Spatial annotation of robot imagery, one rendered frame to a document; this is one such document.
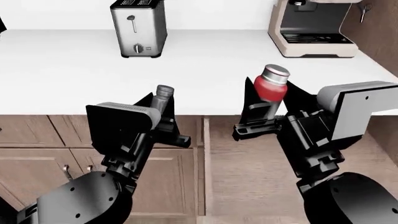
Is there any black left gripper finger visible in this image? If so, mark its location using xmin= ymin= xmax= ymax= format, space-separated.
xmin=134 ymin=91 xmax=155 ymax=108
xmin=161 ymin=95 xmax=180 ymax=136

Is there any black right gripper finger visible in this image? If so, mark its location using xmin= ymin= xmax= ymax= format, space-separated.
xmin=282 ymin=80 xmax=318 ymax=116
xmin=238 ymin=76 xmax=275 ymax=125

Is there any red shaker with metal cap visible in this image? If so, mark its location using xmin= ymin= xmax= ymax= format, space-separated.
xmin=252 ymin=64 xmax=292 ymax=120

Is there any grey metal shaker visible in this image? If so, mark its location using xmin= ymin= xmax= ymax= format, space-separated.
xmin=150 ymin=84 xmax=175 ymax=116

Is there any wooden cabinet door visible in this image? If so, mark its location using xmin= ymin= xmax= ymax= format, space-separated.
xmin=0 ymin=147 xmax=94 ymax=212
xmin=68 ymin=147 xmax=200 ymax=217

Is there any wide wooden drawer front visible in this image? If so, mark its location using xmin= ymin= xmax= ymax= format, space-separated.
xmin=48 ymin=114 xmax=200 ymax=149

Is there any tall wooden cabinet panel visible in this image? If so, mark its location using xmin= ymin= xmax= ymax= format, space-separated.
xmin=340 ymin=0 xmax=398 ymax=78

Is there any narrow wooden drawer front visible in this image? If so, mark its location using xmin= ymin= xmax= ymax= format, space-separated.
xmin=0 ymin=114 xmax=67 ymax=148

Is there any beige espresso coffee machine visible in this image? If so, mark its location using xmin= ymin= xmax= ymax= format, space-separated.
xmin=267 ymin=0 xmax=364 ymax=58

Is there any stainless steel toaster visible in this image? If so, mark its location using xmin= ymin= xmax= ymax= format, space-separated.
xmin=109 ymin=0 xmax=169 ymax=59

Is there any grey hanging kitchen utensil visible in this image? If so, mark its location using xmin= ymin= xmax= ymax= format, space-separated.
xmin=357 ymin=2 xmax=373 ymax=24

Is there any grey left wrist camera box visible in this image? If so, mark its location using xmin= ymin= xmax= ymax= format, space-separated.
xmin=86 ymin=101 xmax=163 ymax=155

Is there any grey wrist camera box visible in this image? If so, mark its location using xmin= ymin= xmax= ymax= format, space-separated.
xmin=86 ymin=101 xmax=163 ymax=155
xmin=316 ymin=80 xmax=398 ymax=141

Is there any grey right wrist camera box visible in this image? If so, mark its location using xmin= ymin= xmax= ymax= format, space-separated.
xmin=316 ymin=80 xmax=398 ymax=141

